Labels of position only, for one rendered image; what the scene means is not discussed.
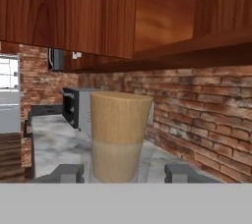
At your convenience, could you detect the tan wooden shaker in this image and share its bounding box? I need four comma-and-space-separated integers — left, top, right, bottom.
90, 90, 155, 184

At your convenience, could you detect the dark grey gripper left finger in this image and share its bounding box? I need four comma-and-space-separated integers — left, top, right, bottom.
30, 163, 85, 184

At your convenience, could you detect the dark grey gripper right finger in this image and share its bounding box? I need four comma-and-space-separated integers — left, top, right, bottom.
163, 163, 221, 184

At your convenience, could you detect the white window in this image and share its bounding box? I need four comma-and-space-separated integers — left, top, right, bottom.
0, 53, 22, 135

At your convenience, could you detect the brown wooden base cabinet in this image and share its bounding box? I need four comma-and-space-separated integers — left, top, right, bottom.
0, 132, 28, 183

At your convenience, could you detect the black and silver toaster oven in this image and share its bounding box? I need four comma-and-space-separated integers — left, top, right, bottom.
60, 86, 99, 141

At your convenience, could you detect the white wall outlet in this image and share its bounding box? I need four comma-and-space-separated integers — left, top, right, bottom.
147, 100, 156, 126

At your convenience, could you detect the small white cabinet hinge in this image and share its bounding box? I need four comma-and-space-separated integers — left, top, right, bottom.
71, 51, 83, 61

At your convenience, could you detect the brown wooden cabinet door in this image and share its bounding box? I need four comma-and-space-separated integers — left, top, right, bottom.
0, 0, 138, 61

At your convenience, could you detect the brown wooden wall cabinet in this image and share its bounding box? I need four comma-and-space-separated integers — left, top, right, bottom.
62, 0, 252, 75

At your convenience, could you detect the dark grey range hood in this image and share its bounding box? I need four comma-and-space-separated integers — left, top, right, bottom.
47, 47, 65, 73

